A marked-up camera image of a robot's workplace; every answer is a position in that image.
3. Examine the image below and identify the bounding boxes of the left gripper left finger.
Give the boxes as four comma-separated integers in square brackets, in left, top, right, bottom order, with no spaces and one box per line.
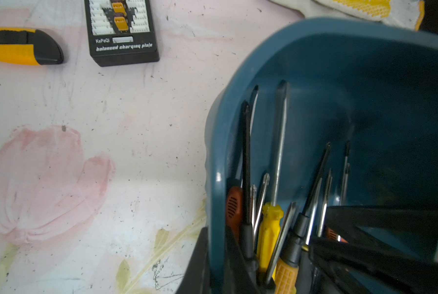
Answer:
[176,227,209,294]

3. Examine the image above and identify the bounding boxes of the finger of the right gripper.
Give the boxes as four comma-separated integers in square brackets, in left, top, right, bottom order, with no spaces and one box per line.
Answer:
[309,237,438,294]
[326,205,438,235]

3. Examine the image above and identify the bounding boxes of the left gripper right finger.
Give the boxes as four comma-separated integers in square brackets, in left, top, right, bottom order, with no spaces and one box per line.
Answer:
[223,227,259,294]

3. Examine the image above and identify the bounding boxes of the black long screwdriver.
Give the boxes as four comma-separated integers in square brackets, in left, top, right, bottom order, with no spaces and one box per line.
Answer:
[240,101,258,286]

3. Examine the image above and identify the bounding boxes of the wooden orange handle screwdriver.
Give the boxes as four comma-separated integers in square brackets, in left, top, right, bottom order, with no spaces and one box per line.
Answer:
[275,143,331,294]

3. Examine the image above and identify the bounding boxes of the yellow handle screwdriver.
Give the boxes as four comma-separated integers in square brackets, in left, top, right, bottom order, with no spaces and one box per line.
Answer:
[257,80,290,274]

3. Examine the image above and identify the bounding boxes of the teal plastic storage tray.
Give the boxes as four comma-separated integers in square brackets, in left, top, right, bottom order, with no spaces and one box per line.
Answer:
[205,18,438,293]

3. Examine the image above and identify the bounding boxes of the yellow work gloves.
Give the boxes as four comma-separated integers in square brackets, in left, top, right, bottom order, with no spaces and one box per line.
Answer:
[272,0,425,31]

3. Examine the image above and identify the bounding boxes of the orange utility knife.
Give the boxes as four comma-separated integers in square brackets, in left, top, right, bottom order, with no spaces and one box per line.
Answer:
[0,28,64,66]

